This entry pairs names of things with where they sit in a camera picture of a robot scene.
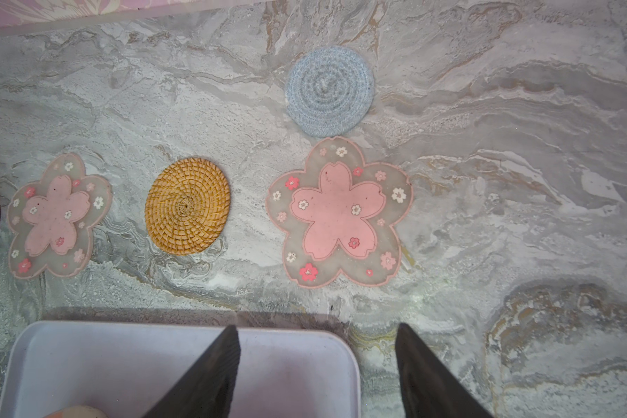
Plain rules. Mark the lavender plastic tray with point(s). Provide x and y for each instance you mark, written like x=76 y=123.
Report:
x=124 y=369

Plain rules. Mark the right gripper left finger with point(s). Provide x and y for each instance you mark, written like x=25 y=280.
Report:
x=206 y=390

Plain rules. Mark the woven rattan round coaster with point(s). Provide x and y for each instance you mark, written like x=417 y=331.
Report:
x=187 y=206

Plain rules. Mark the pink flower coaster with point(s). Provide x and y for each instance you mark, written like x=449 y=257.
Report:
x=53 y=219
x=339 y=215

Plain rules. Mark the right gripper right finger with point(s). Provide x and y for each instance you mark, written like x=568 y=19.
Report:
x=428 y=388

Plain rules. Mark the light blue knitted coaster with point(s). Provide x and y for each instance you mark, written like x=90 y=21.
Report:
x=329 y=91

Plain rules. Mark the peach pink mug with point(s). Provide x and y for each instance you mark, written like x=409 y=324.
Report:
x=79 y=411

